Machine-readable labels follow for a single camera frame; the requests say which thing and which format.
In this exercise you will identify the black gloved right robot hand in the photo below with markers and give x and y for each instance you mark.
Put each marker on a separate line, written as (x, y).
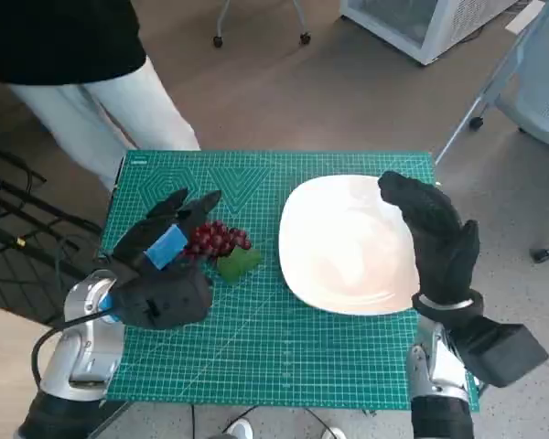
(444, 242)

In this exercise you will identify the green cutting mat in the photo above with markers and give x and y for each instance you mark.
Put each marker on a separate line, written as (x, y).
(265, 338)

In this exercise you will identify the white square plate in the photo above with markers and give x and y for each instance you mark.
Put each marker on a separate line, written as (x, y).
(343, 247)

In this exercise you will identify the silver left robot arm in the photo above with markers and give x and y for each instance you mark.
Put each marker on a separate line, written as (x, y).
(87, 356)

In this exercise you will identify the white mesh cabinet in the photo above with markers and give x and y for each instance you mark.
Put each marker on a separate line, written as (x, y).
(430, 27)

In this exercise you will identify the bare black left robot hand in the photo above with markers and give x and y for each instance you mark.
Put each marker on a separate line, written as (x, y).
(164, 228)

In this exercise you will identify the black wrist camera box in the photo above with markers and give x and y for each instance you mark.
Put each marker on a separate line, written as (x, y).
(174, 297)
(503, 352)

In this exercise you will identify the black metal rack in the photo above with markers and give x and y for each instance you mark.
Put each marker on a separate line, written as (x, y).
(36, 256)

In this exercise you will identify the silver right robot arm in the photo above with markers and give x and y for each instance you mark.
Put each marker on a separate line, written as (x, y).
(439, 402)

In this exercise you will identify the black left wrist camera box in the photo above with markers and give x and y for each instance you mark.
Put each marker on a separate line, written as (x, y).
(174, 297)

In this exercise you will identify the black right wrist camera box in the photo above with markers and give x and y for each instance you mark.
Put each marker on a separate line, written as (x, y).
(503, 352)

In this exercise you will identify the chair base with casters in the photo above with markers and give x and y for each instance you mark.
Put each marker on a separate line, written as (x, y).
(302, 27)

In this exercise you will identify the white rounded foot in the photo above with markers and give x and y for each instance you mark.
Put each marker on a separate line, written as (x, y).
(240, 430)
(335, 433)

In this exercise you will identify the person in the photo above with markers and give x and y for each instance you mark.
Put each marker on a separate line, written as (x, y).
(96, 105)

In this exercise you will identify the grey mesh office chair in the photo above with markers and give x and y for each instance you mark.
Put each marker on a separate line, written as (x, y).
(540, 91)

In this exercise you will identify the red toy grapes with leaf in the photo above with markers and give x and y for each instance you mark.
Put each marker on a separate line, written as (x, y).
(215, 238)

